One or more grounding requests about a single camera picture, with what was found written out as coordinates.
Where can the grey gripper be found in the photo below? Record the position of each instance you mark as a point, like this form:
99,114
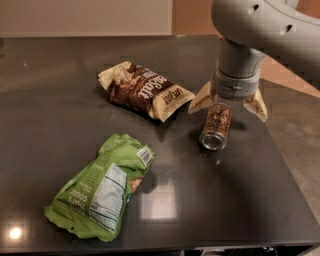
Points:
234,87

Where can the orange soda can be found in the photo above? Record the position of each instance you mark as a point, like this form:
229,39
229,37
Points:
215,131

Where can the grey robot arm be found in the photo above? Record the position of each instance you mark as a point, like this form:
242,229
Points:
251,30

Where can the brown cream chip bag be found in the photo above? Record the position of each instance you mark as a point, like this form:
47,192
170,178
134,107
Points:
138,88

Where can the green snack bag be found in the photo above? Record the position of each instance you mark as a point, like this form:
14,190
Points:
92,203

